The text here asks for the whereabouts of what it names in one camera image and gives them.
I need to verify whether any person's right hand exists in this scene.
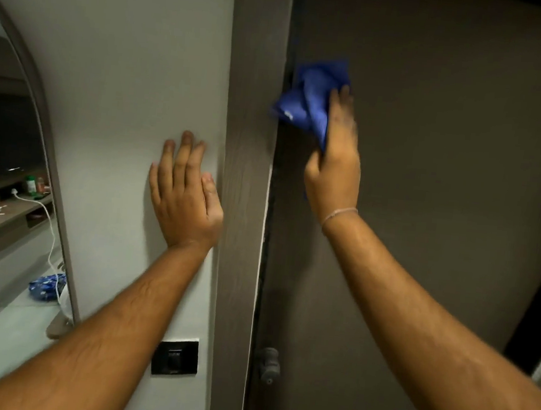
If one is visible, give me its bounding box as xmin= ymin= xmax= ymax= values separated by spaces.
xmin=299 ymin=82 xmax=371 ymax=230

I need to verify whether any person's left hand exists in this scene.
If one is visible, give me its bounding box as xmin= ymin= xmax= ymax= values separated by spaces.
xmin=142 ymin=127 xmax=232 ymax=256

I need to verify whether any blue cleaning cloth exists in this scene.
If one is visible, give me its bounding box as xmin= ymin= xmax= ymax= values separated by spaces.
xmin=267 ymin=53 xmax=355 ymax=156

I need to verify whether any person's left forearm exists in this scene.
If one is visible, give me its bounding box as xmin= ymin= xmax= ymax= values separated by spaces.
xmin=0 ymin=223 xmax=215 ymax=410

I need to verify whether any person's right forearm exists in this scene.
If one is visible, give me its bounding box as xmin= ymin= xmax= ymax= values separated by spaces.
xmin=303 ymin=210 xmax=541 ymax=410

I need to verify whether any brown wooden door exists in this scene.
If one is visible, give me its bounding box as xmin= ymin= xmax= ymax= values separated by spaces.
xmin=243 ymin=0 xmax=541 ymax=410

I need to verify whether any arched standing mirror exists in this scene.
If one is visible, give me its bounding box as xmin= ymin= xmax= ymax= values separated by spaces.
xmin=0 ymin=0 xmax=112 ymax=410

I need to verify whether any blue patterned bag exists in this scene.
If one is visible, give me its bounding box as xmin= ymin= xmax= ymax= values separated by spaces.
xmin=28 ymin=270 xmax=68 ymax=305

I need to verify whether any dark round door knob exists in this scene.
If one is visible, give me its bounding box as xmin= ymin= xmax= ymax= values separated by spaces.
xmin=255 ymin=346 xmax=283 ymax=386

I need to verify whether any brown wooden door frame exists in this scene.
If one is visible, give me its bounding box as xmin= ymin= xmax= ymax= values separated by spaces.
xmin=194 ymin=0 xmax=294 ymax=410

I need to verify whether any thin thread bracelet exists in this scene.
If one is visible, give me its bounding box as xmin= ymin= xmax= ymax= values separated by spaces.
xmin=320 ymin=205 xmax=360 ymax=236

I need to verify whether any white charging cable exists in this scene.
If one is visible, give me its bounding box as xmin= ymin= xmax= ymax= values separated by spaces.
xmin=0 ymin=188 xmax=75 ymax=308

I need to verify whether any wooden wall shelf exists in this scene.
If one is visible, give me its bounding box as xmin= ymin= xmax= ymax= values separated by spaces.
xmin=0 ymin=190 xmax=55 ymax=266

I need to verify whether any black wall switch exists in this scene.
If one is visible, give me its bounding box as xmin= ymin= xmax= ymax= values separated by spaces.
xmin=149 ymin=335 xmax=201 ymax=381

